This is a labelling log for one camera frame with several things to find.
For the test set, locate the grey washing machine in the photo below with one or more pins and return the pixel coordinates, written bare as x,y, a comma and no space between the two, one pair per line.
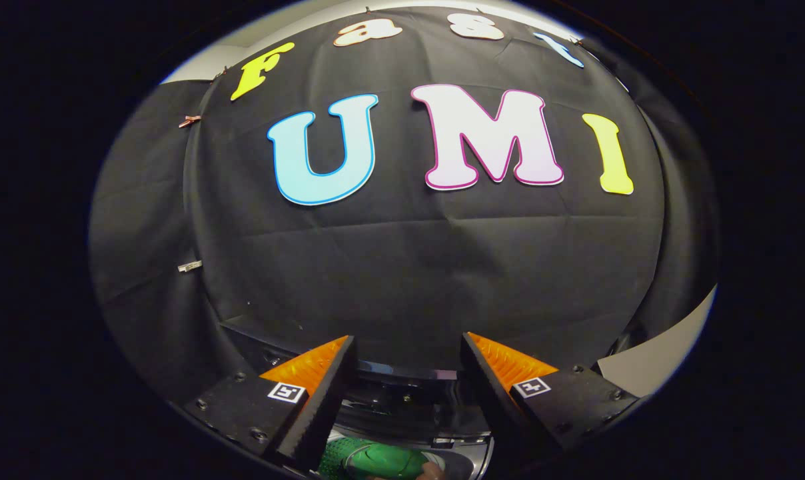
409,400

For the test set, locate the green polo shirt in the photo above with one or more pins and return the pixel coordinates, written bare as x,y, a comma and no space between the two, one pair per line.
382,460

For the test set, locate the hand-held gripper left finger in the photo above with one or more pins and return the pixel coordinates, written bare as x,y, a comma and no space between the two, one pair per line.
326,400

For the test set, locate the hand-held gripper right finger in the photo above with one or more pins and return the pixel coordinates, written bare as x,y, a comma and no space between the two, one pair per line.
492,393

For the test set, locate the red clip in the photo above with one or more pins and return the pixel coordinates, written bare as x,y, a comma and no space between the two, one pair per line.
189,120

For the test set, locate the silver clip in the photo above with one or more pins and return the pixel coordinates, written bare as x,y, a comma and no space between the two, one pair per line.
189,266

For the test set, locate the black backdrop cloth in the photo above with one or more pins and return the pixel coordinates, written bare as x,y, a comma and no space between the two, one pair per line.
409,266

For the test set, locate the grey cabinet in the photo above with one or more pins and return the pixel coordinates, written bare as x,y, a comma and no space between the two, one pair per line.
662,353

